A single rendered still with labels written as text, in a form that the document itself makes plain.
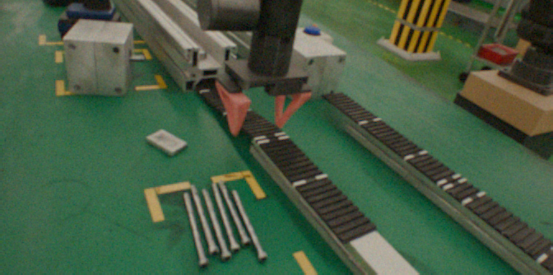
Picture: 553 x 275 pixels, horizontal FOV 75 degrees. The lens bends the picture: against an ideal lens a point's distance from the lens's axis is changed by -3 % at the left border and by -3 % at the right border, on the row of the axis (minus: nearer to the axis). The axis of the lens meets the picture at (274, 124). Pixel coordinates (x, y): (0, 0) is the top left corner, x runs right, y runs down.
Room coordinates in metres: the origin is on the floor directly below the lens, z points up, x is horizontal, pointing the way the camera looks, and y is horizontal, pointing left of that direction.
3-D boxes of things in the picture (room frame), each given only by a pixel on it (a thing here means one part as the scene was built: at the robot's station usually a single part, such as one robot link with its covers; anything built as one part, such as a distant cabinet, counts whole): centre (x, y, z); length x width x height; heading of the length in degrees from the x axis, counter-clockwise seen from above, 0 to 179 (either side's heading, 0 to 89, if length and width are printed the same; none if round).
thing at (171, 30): (0.94, 0.38, 0.82); 0.80 x 0.10 x 0.09; 37
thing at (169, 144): (0.43, 0.15, 0.78); 0.05 x 0.03 x 0.01; 64
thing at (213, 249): (0.30, 0.06, 0.78); 0.11 x 0.01 x 0.01; 28
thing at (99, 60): (0.58, 0.30, 0.83); 0.11 x 0.10 x 0.10; 106
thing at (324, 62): (0.71, -0.05, 0.83); 0.12 x 0.09 x 0.10; 127
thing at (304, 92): (0.49, 0.00, 0.85); 0.07 x 0.07 x 0.09; 37
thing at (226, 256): (0.30, 0.05, 0.78); 0.11 x 0.01 x 0.01; 27
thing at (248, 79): (0.47, 0.02, 0.92); 0.10 x 0.07 x 0.07; 127
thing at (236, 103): (0.46, 0.04, 0.85); 0.07 x 0.07 x 0.09; 37
